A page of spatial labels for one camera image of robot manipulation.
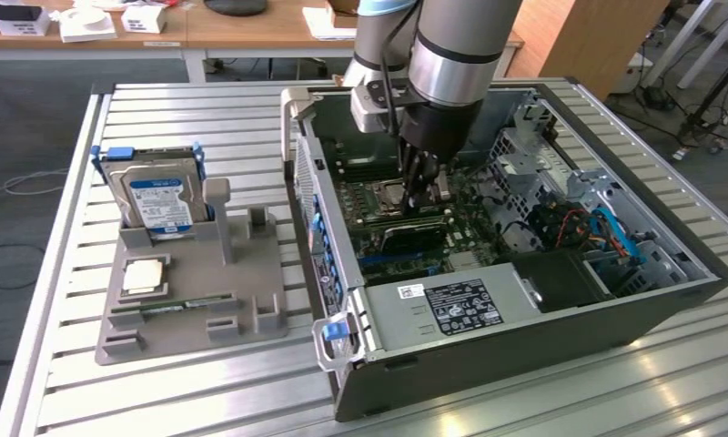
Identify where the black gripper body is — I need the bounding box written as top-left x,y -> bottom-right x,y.
397,102 -> 485,161

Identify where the black low-profile graphics card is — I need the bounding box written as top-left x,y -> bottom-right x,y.
379,221 -> 449,255

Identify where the metal CPU socket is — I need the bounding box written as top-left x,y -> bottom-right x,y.
367,180 -> 413,214

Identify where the dark green motherboard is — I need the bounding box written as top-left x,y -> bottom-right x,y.
332,140 -> 517,283

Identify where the white paper stack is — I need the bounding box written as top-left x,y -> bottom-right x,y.
301,6 -> 360,42

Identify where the grey labelled power supply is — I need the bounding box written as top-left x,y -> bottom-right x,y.
363,263 -> 545,354

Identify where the black plastic air shroud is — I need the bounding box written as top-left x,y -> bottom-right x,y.
512,249 -> 617,314

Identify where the brown cardboard box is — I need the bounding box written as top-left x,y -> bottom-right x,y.
326,0 -> 365,17

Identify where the wooden cabinet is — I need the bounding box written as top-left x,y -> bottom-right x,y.
512,0 -> 672,99

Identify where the grey plastic parts rack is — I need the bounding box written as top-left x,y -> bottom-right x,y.
93,177 -> 292,368

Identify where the hard disk with blue carrier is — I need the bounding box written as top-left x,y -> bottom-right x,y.
89,141 -> 210,240

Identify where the black round pad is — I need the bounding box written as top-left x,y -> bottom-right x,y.
202,0 -> 273,18

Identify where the black wheeled stand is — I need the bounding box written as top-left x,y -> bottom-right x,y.
672,0 -> 728,160

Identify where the green RAM stick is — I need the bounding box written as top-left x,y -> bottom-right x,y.
112,295 -> 236,315

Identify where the black and silver PC case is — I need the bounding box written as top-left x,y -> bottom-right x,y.
277,81 -> 728,423

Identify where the loose silver CPU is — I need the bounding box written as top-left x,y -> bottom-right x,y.
122,259 -> 166,295

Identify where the white labelled box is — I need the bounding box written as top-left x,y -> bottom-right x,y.
120,4 -> 172,36

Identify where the white box with round roll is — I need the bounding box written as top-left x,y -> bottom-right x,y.
57,6 -> 120,45

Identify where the white box with black insert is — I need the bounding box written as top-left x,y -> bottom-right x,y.
0,2 -> 53,37

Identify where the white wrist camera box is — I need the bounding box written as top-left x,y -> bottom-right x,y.
349,80 -> 401,134

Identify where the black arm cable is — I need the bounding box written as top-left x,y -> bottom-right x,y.
380,0 -> 429,137

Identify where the red orange power wire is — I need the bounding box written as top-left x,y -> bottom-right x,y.
557,211 -> 613,251

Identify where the blue disk wire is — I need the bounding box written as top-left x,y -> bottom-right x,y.
587,205 -> 644,266

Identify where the wooden desk with white frame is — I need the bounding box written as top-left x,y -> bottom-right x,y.
0,0 -> 189,86
184,0 -> 527,83

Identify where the white table frame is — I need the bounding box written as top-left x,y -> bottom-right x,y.
640,0 -> 728,92

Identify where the white floor cable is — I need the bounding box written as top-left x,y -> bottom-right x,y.
0,168 -> 74,197

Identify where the black floor cable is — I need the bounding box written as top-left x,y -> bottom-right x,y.
0,243 -> 44,290

